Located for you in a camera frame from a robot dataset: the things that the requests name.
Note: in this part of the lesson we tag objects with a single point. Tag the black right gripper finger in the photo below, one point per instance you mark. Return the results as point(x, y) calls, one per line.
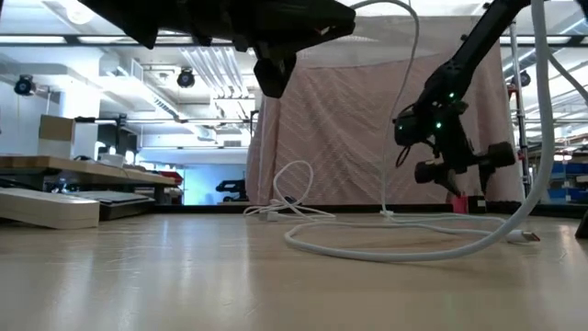
point(452, 181)
point(486, 177)

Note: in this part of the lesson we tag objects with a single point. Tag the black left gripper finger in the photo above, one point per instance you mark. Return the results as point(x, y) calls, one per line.
point(274, 73)
point(308, 23)

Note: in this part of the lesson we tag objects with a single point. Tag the red wall charger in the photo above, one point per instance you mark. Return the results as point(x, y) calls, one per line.
point(459, 205)

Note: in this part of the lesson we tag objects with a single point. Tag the white power strip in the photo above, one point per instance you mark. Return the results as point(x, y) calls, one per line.
point(46, 209)

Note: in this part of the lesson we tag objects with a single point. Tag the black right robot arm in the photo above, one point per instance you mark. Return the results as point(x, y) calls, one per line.
point(478, 41)

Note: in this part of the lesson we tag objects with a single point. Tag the small black block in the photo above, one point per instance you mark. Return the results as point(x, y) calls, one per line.
point(478, 204)

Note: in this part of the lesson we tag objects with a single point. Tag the metal rack cart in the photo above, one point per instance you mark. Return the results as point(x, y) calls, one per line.
point(520, 120)

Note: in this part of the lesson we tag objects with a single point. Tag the blue storage bin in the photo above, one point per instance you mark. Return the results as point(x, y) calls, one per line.
point(569, 170)
point(569, 194)

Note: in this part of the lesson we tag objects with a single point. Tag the pink chevron cloth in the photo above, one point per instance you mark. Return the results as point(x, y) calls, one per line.
point(344, 138)

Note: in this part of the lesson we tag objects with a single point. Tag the long black power strip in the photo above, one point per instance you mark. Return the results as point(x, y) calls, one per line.
point(583, 227)

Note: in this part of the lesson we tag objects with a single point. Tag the black wheeled machine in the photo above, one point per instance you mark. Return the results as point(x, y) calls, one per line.
point(232, 188)

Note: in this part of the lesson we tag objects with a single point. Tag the black metal stand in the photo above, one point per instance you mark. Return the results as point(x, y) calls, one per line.
point(121, 133)

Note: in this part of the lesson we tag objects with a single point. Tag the red bin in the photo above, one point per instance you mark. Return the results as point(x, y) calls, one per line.
point(172, 177)

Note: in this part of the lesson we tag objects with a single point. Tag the white box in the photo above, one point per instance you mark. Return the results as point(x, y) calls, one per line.
point(86, 140)

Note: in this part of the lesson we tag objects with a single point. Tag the white bowl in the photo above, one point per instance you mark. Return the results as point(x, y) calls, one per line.
point(111, 159)

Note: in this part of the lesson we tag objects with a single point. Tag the cardboard box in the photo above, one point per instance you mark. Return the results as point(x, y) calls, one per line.
point(56, 131)

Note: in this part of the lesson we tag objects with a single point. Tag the wooden workbench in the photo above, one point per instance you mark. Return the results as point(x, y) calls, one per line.
point(69, 165)

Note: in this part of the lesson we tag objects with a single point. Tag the black table frame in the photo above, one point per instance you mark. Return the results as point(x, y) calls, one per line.
point(321, 209)

